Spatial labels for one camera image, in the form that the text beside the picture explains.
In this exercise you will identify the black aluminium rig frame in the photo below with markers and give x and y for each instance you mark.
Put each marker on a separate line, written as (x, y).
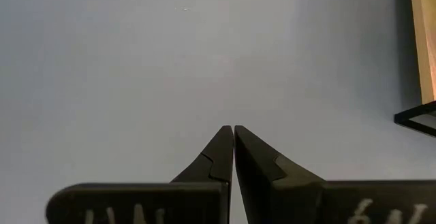
(400, 118)

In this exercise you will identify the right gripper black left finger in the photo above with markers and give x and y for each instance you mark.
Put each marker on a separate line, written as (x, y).
(153, 203)

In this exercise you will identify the blue-grey table mat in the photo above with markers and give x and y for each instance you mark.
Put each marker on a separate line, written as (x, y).
(170, 64)

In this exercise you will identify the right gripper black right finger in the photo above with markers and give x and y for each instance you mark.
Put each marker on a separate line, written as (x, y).
(289, 200)

